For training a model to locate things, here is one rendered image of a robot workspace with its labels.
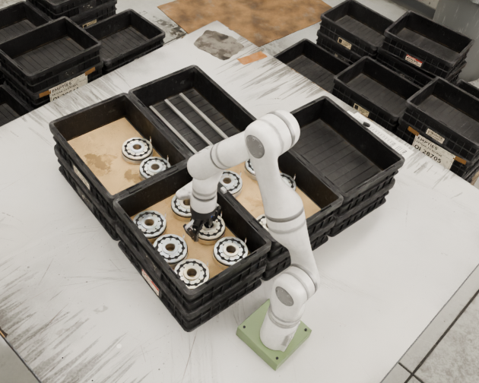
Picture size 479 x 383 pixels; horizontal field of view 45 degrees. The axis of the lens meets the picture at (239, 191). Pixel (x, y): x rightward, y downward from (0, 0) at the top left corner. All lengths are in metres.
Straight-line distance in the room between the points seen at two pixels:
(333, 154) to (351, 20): 1.70
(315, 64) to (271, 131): 2.25
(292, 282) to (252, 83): 1.27
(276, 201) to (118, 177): 0.78
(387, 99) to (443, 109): 0.30
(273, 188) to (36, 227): 0.98
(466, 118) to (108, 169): 1.80
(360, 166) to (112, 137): 0.88
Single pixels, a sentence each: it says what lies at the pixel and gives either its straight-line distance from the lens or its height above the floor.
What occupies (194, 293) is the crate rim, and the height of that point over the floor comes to 0.93.
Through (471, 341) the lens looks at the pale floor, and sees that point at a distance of 2.84.
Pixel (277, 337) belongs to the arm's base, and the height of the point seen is 0.82.
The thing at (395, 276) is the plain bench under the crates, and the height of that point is 0.70.
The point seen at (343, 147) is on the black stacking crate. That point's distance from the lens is 2.13.
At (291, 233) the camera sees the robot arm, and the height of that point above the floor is 1.22.
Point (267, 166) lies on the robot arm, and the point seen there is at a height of 1.38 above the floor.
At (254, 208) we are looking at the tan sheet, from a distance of 1.86.
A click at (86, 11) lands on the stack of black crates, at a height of 0.49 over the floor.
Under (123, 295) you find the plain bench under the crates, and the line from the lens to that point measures 1.82.
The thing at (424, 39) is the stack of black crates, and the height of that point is 0.50.
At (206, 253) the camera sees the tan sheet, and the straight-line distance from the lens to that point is 1.74.
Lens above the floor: 2.27
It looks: 49 degrees down
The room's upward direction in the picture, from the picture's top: 8 degrees clockwise
